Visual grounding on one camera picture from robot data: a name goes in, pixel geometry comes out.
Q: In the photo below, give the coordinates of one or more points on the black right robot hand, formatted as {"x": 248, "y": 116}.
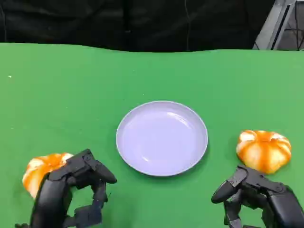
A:
{"x": 280, "y": 204}

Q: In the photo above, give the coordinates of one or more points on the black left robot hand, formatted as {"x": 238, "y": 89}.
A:
{"x": 54, "y": 190}

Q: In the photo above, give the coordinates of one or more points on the green table cloth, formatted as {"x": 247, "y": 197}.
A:
{"x": 71, "y": 95}

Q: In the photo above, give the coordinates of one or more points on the lilac plate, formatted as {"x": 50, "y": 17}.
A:
{"x": 161, "y": 140}

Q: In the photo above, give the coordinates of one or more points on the black backdrop curtain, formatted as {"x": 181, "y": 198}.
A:
{"x": 118, "y": 21}

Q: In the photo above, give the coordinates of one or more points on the grey metal frame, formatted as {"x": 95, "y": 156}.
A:
{"x": 273, "y": 23}

